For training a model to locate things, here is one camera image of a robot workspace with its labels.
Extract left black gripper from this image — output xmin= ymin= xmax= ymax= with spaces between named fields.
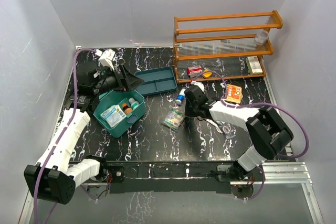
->
xmin=93 ymin=64 xmax=144 ymax=96

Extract white blue pill bottle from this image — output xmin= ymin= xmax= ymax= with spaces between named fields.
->
xmin=175 ymin=88 xmax=186 ymax=105

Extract white green cap bottle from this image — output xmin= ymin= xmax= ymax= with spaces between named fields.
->
xmin=129 ymin=98 xmax=140 ymax=110

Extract clear bag of bandages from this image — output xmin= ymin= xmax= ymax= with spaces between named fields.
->
xmin=162 ymin=108 xmax=185 ymax=131

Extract brown medicine bottle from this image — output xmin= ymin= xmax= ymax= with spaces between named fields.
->
xmin=122 ymin=103 xmax=133 ymax=115

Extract white blue gauze packet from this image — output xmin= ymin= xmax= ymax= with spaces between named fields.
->
xmin=100 ymin=105 xmax=127 ymax=128

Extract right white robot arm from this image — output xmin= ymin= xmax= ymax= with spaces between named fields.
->
xmin=185 ymin=85 xmax=293 ymax=180

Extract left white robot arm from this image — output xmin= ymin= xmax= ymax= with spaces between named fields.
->
xmin=24 ymin=62 xmax=144 ymax=205

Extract red white medicine box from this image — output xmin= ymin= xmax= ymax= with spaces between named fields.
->
xmin=186 ymin=66 xmax=203 ymax=78

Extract white green medicine box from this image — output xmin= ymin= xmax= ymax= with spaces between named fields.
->
xmin=246 ymin=56 xmax=263 ymax=75

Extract dark teal divider tray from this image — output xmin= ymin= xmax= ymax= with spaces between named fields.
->
xmin=134 ymin=66 xmax=177 ymax=96

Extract yellow orange small object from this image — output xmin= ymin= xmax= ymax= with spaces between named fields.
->
xmin=202 ymin=69 xmax=212 ymax=79

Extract orange notepad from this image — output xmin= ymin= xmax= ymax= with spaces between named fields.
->
xmin=225 ymin=84 xmax=242 ymax=104

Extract orange wooden shelf rack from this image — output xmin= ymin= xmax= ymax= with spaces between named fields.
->
xmin=173 ymin=10 xmax=284 ymax=83

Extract clear plastic cup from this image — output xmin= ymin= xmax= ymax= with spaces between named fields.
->
xmin=255 ymin=29 xmax=269 ymax=46

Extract black handled scissors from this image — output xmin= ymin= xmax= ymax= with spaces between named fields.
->
xmin=197 ymin=116 xmax=223 ymax=134

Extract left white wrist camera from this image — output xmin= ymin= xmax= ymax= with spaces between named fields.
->
xmin=95 ymin=49 xmax=116 ymax=70

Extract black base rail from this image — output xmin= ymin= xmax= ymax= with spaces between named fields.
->
xmin=78 ymin=159 xmax=266 ymax=195

